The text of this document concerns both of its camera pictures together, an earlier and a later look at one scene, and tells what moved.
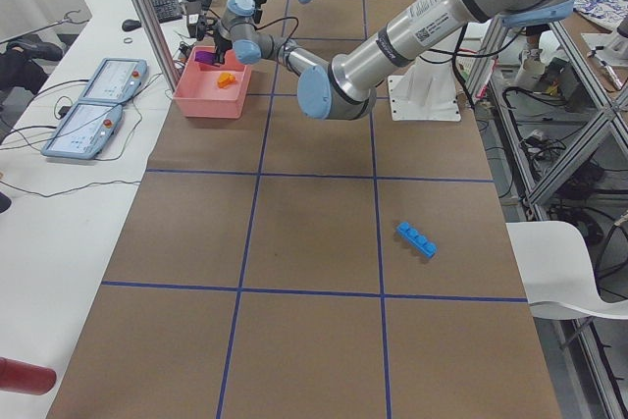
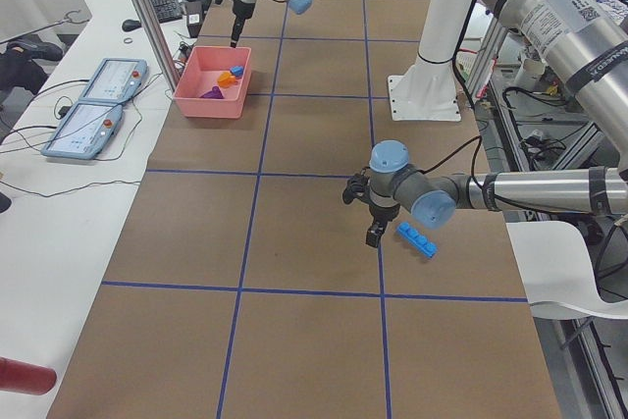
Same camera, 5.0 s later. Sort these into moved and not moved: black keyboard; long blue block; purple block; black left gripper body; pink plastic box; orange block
Moved: purple block; black left gripper body
Not moved: long blue block; pink plastic box; orange block; black keyboard
